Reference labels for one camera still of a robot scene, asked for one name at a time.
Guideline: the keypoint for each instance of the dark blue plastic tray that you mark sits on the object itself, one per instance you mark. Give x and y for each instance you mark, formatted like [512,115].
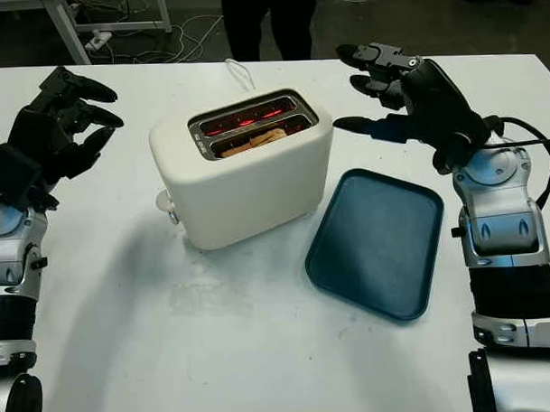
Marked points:
[376,247]

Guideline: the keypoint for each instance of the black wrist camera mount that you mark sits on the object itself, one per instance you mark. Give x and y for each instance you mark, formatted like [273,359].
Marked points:
[449,157]
[12,176]

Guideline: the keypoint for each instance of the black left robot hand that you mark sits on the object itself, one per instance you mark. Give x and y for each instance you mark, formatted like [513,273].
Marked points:
[60,127]

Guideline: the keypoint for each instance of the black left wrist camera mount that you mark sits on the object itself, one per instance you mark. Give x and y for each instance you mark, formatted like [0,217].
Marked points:
[12,176]

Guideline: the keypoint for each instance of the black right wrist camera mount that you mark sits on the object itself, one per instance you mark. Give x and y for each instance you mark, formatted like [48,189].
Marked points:
[449,157]

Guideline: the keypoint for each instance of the person in beige jacket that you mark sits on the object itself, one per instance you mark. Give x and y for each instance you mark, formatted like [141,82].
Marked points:
[250,21]

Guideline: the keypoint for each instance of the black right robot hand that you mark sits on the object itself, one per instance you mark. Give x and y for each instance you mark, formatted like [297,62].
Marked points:
[434,101]

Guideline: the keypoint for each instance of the white metal table frame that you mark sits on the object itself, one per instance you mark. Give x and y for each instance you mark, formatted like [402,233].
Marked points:
[67,28]

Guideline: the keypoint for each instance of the white power strip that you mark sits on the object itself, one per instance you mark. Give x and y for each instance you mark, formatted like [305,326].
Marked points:
[98,39]

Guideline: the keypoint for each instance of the browned toast slice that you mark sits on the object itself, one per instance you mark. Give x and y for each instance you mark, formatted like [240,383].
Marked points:
[259,139]

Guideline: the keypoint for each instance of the cream white toaster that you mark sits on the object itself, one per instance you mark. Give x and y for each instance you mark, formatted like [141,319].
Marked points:
[256,193]

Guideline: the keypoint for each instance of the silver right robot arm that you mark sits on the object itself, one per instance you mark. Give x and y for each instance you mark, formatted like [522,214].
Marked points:
[501,216]

